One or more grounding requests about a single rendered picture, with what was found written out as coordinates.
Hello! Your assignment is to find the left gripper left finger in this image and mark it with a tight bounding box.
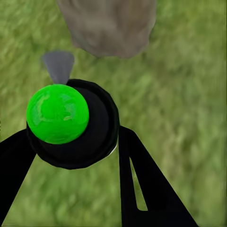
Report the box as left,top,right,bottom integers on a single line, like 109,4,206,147
0,129,36,227

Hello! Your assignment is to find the pesticide atomizer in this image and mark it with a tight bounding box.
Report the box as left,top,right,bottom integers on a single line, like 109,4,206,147
26,50,121,170

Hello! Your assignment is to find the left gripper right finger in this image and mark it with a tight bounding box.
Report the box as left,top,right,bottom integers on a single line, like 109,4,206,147
118,126,198,227

